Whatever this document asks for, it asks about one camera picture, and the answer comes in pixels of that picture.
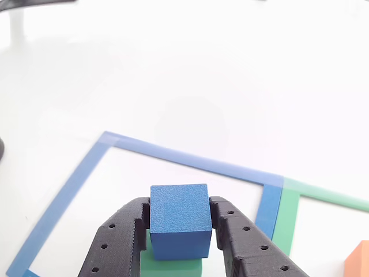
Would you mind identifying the orange cube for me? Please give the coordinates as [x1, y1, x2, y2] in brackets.
[344, 239, 369, 277]

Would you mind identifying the green cube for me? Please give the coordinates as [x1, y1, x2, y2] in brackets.
[140, 229, 204, 277]

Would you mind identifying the dark grey curved bar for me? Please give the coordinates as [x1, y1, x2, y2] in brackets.
[0, 0, 77, 13]

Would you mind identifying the green tape square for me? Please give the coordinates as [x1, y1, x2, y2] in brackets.
[270, 177, 369, 258]

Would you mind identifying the white post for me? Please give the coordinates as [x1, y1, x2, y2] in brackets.
[8, 7, 27, 48]

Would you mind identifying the small blue cube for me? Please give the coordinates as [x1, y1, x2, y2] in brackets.
[149, 184, 213, 261]

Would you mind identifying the blue tape square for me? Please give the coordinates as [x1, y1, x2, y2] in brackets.
[5, 130, 285, 277]

